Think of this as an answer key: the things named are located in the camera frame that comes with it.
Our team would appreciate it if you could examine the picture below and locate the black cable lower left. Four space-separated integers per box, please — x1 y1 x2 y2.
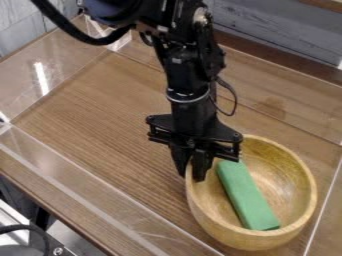
0 223 50 256

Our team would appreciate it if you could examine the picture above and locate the clear acrylic tray wall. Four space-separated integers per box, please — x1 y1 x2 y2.
0 119 223 256

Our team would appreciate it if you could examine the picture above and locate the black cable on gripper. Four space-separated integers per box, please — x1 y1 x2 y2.
208 76 239 118

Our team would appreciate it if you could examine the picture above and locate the green rectangular block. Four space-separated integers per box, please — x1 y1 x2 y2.
216 161 280 231

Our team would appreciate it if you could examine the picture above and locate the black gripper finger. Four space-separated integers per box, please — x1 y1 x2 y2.
191 149 213 182
169 144 193 177

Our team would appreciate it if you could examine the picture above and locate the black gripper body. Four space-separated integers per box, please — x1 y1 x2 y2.
144 91 244 164

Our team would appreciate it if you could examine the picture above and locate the brown wooden bowl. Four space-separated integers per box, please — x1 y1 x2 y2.
185 135 318 251

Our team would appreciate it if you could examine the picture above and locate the clear acrylic corner bracket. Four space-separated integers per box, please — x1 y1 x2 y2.
84 16 132 52

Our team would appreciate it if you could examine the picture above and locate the black metal mount plate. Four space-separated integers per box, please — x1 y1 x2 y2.
28 224 77 256

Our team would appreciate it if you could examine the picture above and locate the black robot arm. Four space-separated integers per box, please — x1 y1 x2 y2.
29 0 243 182

